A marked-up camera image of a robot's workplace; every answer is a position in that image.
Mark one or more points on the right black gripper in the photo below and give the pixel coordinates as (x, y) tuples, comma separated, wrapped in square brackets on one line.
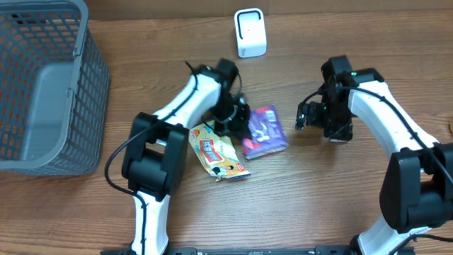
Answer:
[(344, 130)]

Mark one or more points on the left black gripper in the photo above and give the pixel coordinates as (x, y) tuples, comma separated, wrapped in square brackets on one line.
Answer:
[(238, 128)]

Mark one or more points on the yellow snack bag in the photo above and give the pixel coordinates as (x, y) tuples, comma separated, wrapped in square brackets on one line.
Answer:
[(216, 154)]

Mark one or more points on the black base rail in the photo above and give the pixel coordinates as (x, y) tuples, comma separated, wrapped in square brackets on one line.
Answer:
[(255, 251)]

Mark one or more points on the purple red soft package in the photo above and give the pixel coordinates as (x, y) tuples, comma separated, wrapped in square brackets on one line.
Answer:
[(267, 135)]

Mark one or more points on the grey plastic mesh basket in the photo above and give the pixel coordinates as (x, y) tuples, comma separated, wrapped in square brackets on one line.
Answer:
[(54, 89)]

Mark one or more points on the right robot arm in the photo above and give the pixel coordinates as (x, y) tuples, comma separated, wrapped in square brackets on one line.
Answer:
[(416, 194)]

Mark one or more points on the white barcode scanner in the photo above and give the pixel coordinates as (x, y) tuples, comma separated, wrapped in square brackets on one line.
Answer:
[(251, 38)]

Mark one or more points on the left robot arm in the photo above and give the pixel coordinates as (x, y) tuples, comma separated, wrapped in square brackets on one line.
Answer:
[(156, 150)]

